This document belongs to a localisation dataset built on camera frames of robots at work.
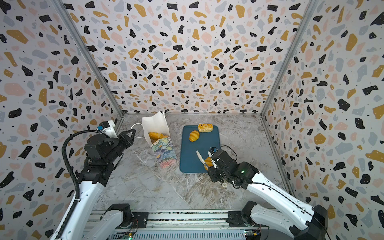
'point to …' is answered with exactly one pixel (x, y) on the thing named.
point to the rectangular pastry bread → (205, 128)
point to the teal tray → (189, 162)
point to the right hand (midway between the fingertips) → (211, 170)
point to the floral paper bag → (156, 130)
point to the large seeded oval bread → (154, 136)
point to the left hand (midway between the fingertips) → (136, 129)
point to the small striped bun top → (194, 136)
